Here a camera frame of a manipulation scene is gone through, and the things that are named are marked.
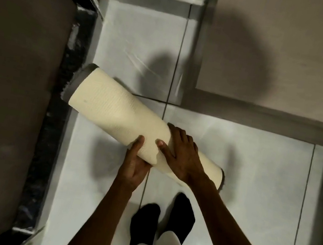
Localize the person's left hand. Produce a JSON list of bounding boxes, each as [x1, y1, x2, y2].
[[114, 132, 157, 194]]

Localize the person's right hand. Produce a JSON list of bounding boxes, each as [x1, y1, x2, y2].
[[150, 121, 229, 194]]

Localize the cream mat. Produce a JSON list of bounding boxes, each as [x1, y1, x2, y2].
[[50, 59, 242, 192]]

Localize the person's left forearm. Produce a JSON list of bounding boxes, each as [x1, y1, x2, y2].
[[63, 171, 140, 245]]

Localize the person's right forearm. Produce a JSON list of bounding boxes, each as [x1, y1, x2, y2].
[[173, 175, 281, 245]]

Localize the black sock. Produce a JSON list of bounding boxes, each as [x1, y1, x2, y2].
[[126, 200, 163, 245], [159, 190, 201, 245]]

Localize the black stone door threshold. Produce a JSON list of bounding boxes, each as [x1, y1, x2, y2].
[[0, 0, 109, 245]]

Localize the brown wooden door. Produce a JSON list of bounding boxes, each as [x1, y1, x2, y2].
[[0, 0, 81, 245]]

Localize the beige door with frame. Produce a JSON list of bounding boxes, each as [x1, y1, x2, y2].
[[176, 0, 323, 147]]

